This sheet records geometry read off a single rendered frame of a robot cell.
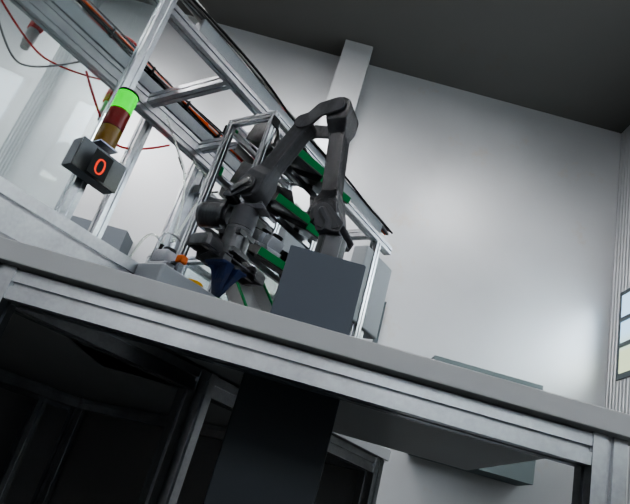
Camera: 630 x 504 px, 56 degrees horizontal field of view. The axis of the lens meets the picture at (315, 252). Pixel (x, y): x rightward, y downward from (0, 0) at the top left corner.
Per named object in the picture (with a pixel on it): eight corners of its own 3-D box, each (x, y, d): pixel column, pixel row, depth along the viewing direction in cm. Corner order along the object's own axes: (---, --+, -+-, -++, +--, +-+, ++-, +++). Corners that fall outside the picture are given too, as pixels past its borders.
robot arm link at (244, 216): (274, 211, 125) (237, 207, 129) (264, 196, 120) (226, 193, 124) (264, 239, 122) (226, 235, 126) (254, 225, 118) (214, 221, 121)
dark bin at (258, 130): (322, 177, 169) (336, 155, 169) (291, 151, 161) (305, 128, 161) (274, 161, 191) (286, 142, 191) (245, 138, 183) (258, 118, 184)
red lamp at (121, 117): (126, 134, 136) (134, 117, 138) (110, 120, 133) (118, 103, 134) (113, 137, 139) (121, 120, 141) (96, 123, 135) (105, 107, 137)
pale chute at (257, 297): (276, 349, 147) (288, 337, 146) (237, 329, 139) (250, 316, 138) (249, 283, 169) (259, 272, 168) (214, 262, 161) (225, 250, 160)
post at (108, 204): (40, 371, 219) (172, 84, 275) (29, 367, 216) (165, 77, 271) (33, 370, 222) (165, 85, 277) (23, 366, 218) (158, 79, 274)
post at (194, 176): (117, 401, 246) (223, 134, 302) (101, 395, 240) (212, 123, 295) (111, 400, 249) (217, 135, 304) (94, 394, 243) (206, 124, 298)
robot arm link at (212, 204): (270, 194, 129) (223, 190, 133) (256, 173, 122) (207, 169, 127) (254, 239, 124) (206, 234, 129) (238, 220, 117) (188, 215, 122)
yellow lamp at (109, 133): (118, 151, 134) (126, 134, 136) (101, 138, 131) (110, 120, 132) (104, 154, 137) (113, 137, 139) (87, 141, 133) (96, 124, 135)
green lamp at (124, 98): (134, 117, 138) (142, 100, 140) (118, 103, 135) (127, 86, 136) (121, 120, 141) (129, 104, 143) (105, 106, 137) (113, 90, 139)
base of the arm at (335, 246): (343, 267, 108) (351, 238, 111) (309, 257, 108) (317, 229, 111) (338, 280, 115) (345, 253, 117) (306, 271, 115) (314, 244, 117)
